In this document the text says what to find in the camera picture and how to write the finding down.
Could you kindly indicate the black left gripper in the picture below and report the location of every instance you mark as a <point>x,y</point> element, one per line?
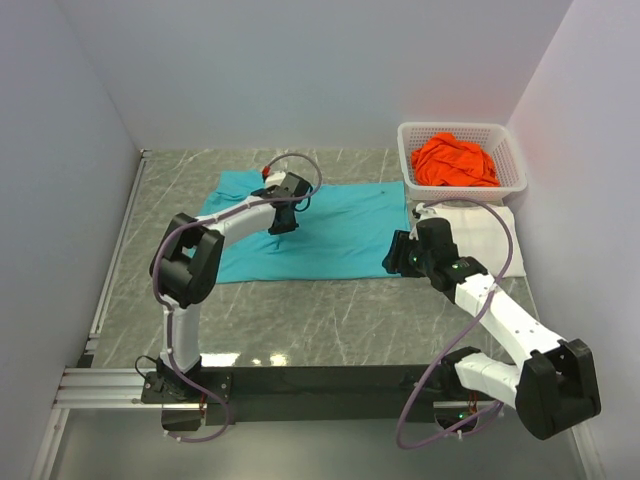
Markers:
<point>279,230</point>

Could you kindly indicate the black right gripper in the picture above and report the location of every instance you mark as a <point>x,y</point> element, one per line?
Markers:
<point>401,243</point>

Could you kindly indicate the turquoise t shirt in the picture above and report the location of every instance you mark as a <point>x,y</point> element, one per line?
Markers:
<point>344,234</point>

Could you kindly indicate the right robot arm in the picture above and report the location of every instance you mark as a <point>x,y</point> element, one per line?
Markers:
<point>550,382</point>

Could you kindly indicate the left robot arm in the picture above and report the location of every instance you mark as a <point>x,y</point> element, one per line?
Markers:
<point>185,268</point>

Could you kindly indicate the folded white t shirt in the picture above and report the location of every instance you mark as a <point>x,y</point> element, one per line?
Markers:
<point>477,233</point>

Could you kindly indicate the orange t shirt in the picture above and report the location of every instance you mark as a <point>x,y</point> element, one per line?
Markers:
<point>445,161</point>

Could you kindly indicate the white plastic laundry basket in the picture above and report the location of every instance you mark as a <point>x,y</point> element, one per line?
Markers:
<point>494,139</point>

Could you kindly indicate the black base crossbar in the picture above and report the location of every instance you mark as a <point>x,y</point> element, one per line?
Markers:
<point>260,394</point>

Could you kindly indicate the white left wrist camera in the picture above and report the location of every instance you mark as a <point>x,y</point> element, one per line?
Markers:
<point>272,177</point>

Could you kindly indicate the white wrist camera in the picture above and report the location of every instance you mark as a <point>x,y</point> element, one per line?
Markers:
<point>419,213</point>
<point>272,177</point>

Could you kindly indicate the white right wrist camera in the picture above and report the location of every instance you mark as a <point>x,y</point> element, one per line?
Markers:
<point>419,213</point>

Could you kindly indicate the aluminium rail frame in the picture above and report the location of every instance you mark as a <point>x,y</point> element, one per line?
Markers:
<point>185,175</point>

